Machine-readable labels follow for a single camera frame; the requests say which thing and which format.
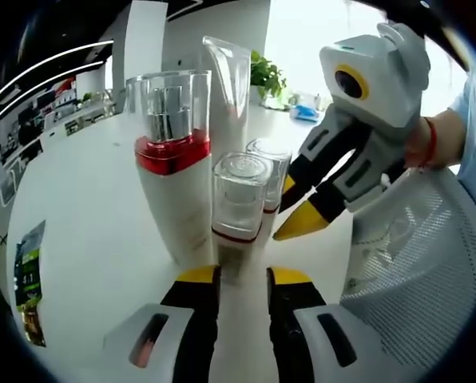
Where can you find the blue tissue pack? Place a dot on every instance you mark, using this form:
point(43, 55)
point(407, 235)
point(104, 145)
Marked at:
point(304, 113)

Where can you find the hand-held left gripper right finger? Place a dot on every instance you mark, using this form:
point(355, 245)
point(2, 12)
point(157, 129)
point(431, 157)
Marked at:
point(298, 335)

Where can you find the tall red-collared skincare pump bottle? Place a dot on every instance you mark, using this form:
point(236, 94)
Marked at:
point(170, 207)

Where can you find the grey mesh office chair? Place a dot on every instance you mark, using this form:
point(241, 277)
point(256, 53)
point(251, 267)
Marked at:
point(421, 259)

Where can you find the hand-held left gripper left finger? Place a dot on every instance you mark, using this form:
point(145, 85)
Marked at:
point(194, 331)

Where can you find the small white bottle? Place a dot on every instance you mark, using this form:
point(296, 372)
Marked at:
point(318, 103)

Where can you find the white skincare tube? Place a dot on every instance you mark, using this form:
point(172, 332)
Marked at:
point(230, 103)

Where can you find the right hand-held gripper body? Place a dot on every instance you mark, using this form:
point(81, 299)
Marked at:
point(393, 80)

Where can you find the green silver skincare sachet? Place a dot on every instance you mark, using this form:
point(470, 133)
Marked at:
point(30, 271)

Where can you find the person's right hand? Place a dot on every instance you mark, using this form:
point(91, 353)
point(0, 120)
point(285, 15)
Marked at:
point(417, 151)

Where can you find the potted green plant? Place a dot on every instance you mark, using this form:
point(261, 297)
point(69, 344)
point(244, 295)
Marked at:
point(266, 73)

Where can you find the gold skincare sachet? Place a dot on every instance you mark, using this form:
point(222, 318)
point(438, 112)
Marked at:
point(34, 327)

